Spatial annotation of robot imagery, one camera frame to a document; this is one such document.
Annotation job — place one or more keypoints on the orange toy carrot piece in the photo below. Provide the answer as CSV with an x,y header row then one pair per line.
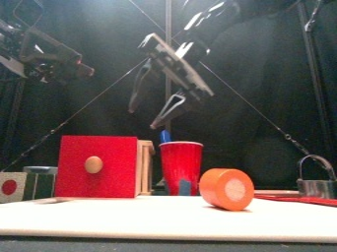
x,y
220,190

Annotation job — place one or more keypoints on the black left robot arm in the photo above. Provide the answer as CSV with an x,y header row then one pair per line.
x,y
7,39

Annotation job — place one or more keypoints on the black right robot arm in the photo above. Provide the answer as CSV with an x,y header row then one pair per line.
x,y
228,13

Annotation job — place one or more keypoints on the wooden drawer cabinet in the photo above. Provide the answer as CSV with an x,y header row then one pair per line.
x,y
146,167

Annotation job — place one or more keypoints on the red drawer with wooden knob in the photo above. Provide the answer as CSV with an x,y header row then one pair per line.
x,y
97,178

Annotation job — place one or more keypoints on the blue utensil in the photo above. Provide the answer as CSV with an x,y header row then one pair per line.
x,y
165,137

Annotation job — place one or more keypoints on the red plastic cup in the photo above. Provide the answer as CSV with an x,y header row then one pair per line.
x,y
181,160

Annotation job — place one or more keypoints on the small blue block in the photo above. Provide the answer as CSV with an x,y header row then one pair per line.
x,y
185,187

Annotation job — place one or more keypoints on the white cutting board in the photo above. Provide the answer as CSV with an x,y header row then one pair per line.
x,y
153,220

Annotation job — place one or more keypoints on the dark green box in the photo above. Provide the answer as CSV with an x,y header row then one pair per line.
x,y
41,185

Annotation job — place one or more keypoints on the pale block with red dot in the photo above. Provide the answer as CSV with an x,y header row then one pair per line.
x,y
11,187

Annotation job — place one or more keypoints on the red flat sheet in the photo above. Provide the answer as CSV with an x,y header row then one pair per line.
x,y
303,199

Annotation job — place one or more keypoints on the vertical metal frame pole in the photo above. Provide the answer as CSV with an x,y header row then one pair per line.
x,y
168,16

